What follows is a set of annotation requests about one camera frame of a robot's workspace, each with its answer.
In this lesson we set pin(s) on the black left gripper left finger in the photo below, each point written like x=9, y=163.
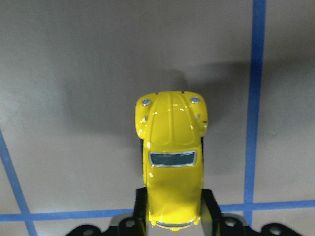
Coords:
x=127, y=224

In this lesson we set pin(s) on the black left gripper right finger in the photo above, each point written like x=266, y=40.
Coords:
x=216, y=223

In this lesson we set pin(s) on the yellow beetle toy car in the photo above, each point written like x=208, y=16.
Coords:
x=171, y=126

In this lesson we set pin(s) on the brown paper table cover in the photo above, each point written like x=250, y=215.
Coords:
x=71, y=72

